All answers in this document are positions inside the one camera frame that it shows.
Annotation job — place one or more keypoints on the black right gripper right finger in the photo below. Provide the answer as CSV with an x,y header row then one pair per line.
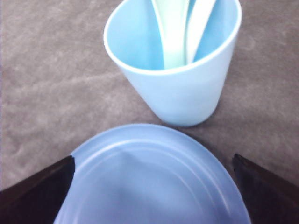
x,y
269,198

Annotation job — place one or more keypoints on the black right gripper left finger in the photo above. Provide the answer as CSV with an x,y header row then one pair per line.
x,y
38,198

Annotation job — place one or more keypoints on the light blue plastic cup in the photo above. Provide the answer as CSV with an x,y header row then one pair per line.
x,y
182,96

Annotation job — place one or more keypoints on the white plastic fork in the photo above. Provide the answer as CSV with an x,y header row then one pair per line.
x,y
198,15

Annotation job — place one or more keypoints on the mint green plastic spoon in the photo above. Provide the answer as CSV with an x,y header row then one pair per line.
x,y
171,18

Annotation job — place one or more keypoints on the blue plastic plate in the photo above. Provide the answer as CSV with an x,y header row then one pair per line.
x,y
149,174

